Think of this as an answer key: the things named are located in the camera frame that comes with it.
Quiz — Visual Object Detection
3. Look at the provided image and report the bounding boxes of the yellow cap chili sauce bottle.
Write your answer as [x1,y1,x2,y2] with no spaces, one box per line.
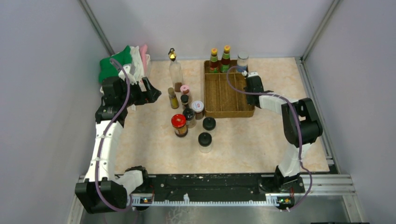
[209,48,219,73]

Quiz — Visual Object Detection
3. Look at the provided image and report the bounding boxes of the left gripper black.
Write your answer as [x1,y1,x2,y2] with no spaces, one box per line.
[119,77,160,107]

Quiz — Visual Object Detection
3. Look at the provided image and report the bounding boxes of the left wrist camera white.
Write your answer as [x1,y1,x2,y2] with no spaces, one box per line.
[123,64,146,91]

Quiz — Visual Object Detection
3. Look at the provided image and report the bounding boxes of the green cloth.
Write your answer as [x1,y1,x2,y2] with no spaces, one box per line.
[98,45,132,84]

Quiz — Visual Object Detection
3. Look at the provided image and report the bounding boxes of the tall glass oil bottle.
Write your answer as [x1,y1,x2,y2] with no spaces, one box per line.
[168,48,184,92]

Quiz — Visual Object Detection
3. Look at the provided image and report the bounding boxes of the pink cloth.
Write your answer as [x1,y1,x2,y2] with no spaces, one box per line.
[139,44,148,72]

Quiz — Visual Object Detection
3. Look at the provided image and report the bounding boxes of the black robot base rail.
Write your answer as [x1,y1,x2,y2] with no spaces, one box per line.
[130,173,305,210]

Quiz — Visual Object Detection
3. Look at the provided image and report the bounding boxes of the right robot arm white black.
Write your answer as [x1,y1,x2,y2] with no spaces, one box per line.
[244,72,323,192]

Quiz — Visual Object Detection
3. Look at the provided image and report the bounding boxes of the red lid sauce jar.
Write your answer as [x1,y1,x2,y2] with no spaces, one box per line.
[171,114,188,137]

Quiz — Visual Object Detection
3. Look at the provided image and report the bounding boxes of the yellow label pepper shaker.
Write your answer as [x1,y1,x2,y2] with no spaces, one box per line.
[168,87,179,109]

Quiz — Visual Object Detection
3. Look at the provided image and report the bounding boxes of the black lid clear jar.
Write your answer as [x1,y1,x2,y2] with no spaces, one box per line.
[202,117,217,136]
[198,132,212,154]

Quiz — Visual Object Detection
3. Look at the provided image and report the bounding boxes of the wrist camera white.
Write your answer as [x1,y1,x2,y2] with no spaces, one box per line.
[241,70,259,79]
[123,64,146,91]

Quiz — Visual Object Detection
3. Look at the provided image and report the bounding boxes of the silver lid salt jar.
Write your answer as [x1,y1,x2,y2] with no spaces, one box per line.
[237,51,249,72]

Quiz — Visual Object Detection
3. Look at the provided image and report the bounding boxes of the black cap soy bottle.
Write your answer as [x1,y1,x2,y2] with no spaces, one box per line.
[180,94,190,109]

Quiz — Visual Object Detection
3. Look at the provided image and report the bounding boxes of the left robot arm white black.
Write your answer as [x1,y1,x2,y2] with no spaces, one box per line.
[75,77,161,214]

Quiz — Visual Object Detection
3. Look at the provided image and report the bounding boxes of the white lid sauce jar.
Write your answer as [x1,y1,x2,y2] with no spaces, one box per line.
[191,100,205,120]

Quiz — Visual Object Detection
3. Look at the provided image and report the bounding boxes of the pink lid spice jar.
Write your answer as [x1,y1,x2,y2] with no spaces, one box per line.
[180,84,191,96]

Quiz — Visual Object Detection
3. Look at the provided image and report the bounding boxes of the black cap dark jar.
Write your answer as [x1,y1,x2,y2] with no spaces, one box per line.
[183,108,196,128]

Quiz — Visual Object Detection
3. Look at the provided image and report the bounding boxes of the white plastic basket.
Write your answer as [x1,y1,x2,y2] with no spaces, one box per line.
[98,57,148,91]

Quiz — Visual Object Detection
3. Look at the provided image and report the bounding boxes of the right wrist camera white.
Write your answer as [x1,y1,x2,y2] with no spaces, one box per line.
[241,70,259,79]

